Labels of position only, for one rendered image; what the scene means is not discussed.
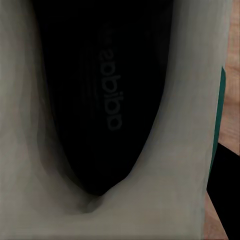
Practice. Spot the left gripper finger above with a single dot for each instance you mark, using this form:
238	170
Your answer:
223	188

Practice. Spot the gym shoe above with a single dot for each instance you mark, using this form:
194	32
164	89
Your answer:
110	113

